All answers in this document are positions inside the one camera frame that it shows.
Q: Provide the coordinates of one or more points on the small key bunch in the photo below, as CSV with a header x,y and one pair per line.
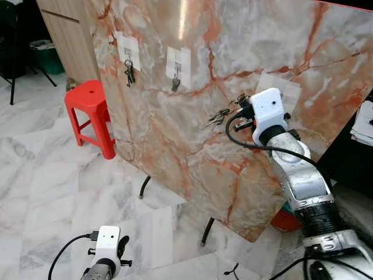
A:
x,y
218,116

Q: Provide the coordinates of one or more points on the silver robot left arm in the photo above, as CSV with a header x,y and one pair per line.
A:
x,y
102,273

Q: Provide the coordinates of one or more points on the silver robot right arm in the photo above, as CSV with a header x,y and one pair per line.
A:
x,y
303,175

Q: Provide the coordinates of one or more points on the black panel stand leg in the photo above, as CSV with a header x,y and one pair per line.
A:
x,y
144,188
207,233

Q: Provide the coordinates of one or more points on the marble pattern panel board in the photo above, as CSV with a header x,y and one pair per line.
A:
x,y
192,146

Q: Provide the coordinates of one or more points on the teal plastic object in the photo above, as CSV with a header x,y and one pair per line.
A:
x,y
287,206

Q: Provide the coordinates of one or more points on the red plastic object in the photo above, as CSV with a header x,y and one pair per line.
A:
x,y
285,223

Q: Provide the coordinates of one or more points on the red plastic stool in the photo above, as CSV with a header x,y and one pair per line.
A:
x,y
87,96

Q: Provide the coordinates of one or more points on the light wooden cabinet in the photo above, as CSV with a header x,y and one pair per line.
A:
x,y
70,41

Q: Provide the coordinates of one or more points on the black metal stand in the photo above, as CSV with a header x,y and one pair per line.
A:
x,y
12,90

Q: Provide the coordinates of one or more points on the green waste bin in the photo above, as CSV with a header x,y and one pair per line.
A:
x,y
49,58

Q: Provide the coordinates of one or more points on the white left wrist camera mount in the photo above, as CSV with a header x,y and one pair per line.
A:
x,y
106,242

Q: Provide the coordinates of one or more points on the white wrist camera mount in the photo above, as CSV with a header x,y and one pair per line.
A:
x,y
106,242
268,114

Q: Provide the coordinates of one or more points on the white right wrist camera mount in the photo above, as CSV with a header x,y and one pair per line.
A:
x,y
268,114

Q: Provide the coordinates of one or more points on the white taped adhesive wall hook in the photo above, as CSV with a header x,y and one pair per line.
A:
x,y
291,93
128,48
178,61

